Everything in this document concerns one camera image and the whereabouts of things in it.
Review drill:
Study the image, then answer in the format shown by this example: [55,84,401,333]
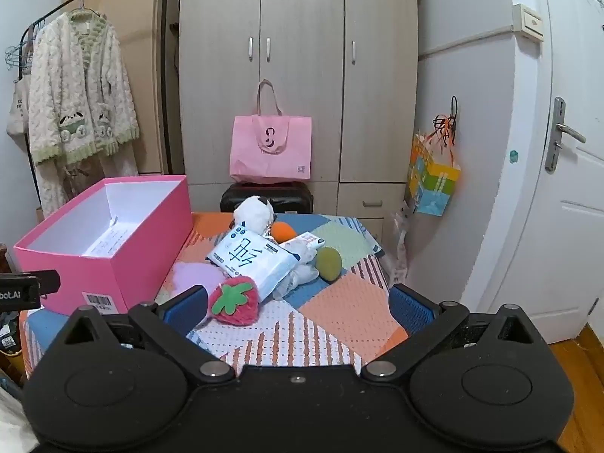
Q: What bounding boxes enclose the small tissue pack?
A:
[278,231,326,259]

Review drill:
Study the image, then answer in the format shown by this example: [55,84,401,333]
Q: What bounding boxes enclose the white door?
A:
[465,0,604,345]

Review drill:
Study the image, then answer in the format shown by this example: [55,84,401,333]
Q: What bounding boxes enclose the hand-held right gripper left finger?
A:
[57,285,237,385]

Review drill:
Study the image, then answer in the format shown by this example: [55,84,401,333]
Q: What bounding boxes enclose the purple plush toy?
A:
[163,262,232,305]

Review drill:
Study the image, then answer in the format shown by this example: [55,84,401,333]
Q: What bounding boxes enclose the pink cardboard box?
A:
[13,174,194,316]

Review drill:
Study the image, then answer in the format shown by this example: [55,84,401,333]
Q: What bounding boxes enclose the tan upright board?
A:
[63,0,173,175]

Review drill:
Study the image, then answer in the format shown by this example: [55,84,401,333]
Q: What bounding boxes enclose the silver door handle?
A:
[545,97,587,173]

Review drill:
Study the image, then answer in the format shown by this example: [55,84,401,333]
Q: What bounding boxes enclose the red strawberry plush toy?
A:
[208,277,261,327]

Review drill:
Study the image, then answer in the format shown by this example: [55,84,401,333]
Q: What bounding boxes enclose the black suitcase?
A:
[220,182,314,215]

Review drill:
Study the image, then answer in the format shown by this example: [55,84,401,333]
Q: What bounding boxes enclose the colourful paper gift bag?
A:
[407,113,462,218]

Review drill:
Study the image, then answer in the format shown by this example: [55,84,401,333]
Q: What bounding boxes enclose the white wall switch box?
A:
[512,4,544,42]

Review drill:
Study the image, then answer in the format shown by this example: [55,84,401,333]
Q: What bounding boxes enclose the orange plush toy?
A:
[271,222,298,245]

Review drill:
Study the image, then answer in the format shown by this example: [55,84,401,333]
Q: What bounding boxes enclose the large white tissue pack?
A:
[205,226,303,300]

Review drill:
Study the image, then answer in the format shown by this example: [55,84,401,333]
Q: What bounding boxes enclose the white plastic bag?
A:
[391,200,417,285]

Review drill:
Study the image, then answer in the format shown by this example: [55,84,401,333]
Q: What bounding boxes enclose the green plush toy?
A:
[315,247,343,284]

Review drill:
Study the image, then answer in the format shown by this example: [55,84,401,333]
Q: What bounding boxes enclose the metal clothes hangers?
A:
[5,19,39,77]

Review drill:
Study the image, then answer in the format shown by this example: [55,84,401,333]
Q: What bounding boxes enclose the black metal clothes rack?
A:
[18,0,173,208]

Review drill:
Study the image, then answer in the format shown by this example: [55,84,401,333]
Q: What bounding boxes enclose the cream cloth bag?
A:
[6,75,32,153]

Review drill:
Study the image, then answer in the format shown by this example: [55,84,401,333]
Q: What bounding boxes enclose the pink tote bag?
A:
[230,80,313,185]

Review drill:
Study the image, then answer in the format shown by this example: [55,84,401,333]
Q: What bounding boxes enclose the white plush toy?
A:
[230,196,277,237]

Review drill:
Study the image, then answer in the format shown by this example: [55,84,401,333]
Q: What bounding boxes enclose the grey wooden wardrobe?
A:
[178,0,421,241]

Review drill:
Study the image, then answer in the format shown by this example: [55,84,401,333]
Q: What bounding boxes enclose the cream knitted sweater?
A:
[27,9,141,218]

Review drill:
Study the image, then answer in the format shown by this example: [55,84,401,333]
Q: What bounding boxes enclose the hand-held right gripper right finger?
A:
[361,283,543,383]

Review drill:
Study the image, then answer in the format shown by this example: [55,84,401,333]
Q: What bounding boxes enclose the patchwork patterned blanket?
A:
[26,211,409,378]

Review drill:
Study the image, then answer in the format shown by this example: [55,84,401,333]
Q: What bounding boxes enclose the white paper sheet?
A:
[85,217,137,256]

